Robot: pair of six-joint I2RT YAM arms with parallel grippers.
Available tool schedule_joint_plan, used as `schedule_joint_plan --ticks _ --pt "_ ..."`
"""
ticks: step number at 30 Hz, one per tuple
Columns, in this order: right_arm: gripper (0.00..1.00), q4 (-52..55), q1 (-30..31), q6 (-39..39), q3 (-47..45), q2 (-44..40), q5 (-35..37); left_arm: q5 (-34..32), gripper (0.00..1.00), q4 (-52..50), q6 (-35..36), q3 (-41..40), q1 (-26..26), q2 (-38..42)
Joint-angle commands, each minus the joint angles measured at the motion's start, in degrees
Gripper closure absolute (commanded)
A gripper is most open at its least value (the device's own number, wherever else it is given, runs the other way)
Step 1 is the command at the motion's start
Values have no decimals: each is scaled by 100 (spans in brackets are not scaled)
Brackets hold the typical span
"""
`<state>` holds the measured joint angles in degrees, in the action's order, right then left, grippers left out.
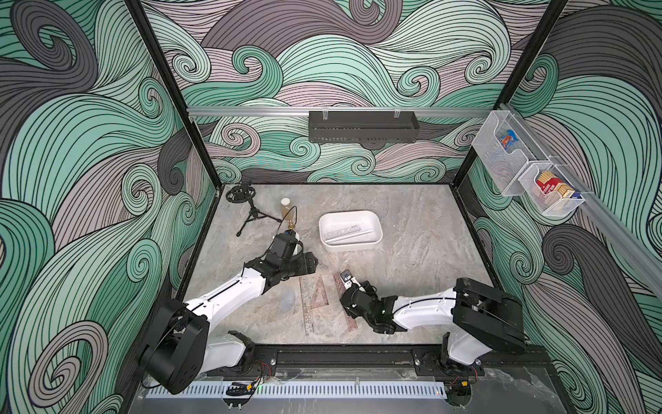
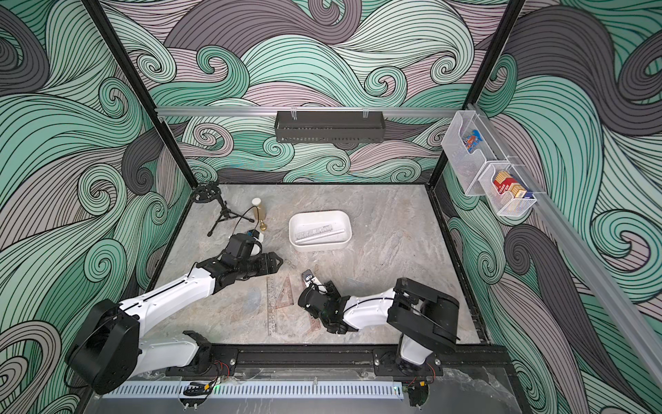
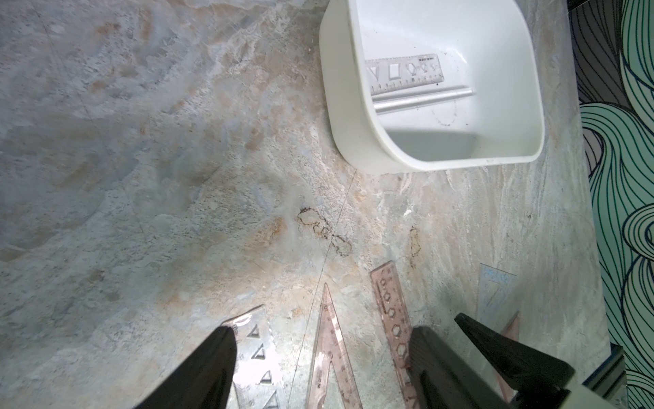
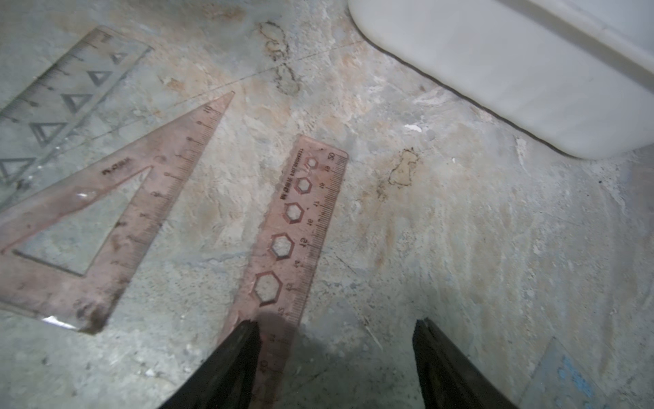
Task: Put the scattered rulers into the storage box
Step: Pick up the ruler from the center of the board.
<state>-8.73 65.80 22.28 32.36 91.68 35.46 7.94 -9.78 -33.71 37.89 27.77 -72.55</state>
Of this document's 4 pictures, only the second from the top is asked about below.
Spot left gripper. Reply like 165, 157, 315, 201
235, 252, 284, 280

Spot short clear ruler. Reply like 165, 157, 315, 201
295, 224, 333, 240

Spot white storage box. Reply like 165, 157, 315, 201
289, 210, 353, 253

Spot wide red ruler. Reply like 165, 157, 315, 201
305, 317, 322, 335

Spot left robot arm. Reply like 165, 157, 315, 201
65, 252, 284, 394

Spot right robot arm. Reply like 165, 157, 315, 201
298, 271, 460, 367

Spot long pink clear ruler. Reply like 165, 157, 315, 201
267, 276, 279, 336

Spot red set square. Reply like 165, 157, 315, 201
274, 277, 294, 309

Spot blue clear protractor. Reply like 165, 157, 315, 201
240, 287, 263, 316

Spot amber bottle white cap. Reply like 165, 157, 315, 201
252, 198, 267, 231

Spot small black tripod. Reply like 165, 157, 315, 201
190, 182, 255, 237

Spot red card boxes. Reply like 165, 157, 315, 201
492, 170, 534, 199

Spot blue packet in bin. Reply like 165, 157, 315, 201
461, 129, 484, 154

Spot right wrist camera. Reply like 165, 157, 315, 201
302, 269, 322, 287

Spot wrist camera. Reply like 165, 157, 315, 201
224, 229, 265, 260
302, 269, 322, 287

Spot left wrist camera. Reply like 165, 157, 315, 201
224, 229, 265, 260

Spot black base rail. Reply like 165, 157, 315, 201
100, 343, 513, 369

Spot white slotted cable duct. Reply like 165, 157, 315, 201
104, 381, 404, 400

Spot black wall tray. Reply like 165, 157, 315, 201
274, 112, 386, 145

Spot aluminium back rail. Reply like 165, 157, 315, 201
155, 105, 459, 118

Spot aluminium rail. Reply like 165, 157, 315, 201
467, 103, 661, 386
155, 105, 459, 118

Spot clear wall bin lower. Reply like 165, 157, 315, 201
479, 161, 537, 218

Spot clear wall bin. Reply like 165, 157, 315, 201
479, 161, 537, 218
441, 110, 508, 196

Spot clear wall bin upper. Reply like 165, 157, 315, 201
441, 110, 508, 196

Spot aluminium right rail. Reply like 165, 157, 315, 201
467, 103, 661, 386

